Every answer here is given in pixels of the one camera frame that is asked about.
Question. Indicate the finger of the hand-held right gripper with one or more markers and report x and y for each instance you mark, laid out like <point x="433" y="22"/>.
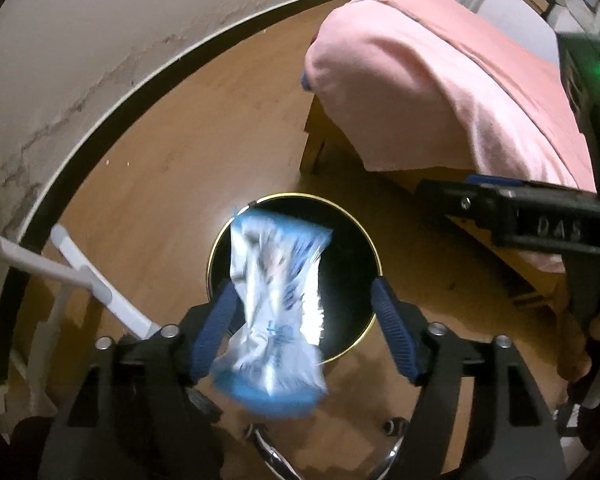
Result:
<point x="530" y="225"/>
<point x="495" y="180"/>

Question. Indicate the blue white plastic wrapper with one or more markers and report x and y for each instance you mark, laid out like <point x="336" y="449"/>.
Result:
<point x="275" y="310"/>

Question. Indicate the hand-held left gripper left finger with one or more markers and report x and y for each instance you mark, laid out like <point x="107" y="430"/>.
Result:
<point x="215" y="330"/>

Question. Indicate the white furniture frame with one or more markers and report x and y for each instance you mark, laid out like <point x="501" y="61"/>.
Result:
<point x="105" y="290"/>

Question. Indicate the person's right hand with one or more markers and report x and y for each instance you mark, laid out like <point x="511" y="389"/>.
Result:
<point x="575" y="350"/>

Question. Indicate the black bin with gold rim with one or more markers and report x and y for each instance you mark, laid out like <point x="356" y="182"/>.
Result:
<point x="350" y="260"/>

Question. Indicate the chrome chair base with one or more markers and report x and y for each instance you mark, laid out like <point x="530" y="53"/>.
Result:
<point x="270" y="450"/>

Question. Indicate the wooden bed frame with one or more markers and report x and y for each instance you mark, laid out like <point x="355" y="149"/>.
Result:
<point x="315" y="125"/>

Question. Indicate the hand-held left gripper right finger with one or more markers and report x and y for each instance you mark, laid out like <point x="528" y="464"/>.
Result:
<point x="395" y="330"/>

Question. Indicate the white bed sheet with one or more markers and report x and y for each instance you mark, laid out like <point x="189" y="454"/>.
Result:
<point x="520" y="25"/>

